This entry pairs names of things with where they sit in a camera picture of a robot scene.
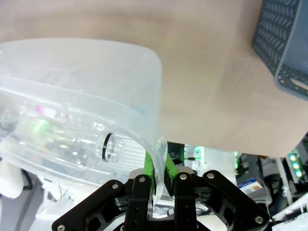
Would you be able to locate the clear plastic bin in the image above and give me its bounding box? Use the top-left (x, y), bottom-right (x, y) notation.
top-left (0, 37), bottom-right (169, 208)

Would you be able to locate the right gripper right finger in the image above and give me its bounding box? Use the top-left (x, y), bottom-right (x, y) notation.
top-left (165, 154), bottom-right (270, 231)

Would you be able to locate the white rounded stand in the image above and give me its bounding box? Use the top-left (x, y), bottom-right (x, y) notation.
top-left (0, 157), bottom-right (25, 200)

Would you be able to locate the dark grey perforated basket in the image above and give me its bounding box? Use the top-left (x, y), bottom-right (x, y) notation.
top-left (251, 0), bottom-right (308, 100)

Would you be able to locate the device with green lights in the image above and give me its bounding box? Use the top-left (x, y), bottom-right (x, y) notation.
top-left (287, 141), bottom-right (308, 185)

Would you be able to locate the clear plastic bottle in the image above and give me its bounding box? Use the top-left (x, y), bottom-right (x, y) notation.
top-left (0, 105), bottom-right (126, 174)

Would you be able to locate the blue white small box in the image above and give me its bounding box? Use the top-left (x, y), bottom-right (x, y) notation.
top-left (237, 177), bottom-right (265, 194)

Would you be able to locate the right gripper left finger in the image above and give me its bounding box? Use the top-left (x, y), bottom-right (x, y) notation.
top-left (51, 150), bottom-right (155, 231)

